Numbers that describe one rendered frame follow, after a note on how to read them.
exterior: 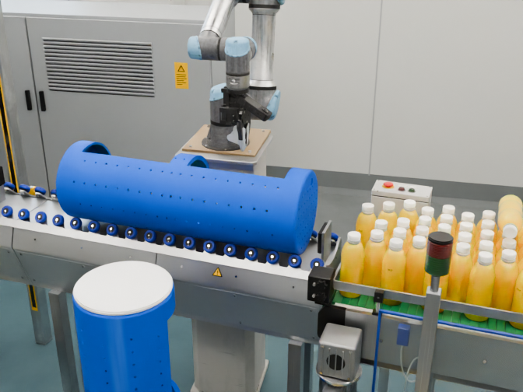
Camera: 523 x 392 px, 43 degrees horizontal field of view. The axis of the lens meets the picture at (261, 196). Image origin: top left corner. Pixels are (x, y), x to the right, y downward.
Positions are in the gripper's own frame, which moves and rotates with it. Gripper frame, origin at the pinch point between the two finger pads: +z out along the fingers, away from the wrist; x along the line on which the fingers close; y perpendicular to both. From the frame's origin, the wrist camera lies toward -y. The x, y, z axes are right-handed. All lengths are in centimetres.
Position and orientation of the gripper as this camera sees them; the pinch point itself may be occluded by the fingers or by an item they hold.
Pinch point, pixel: (244, 147)
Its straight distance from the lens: 219.2
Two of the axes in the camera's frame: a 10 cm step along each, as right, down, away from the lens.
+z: 0.0, 9.1, 4.1
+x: -3.3, 3.9, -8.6
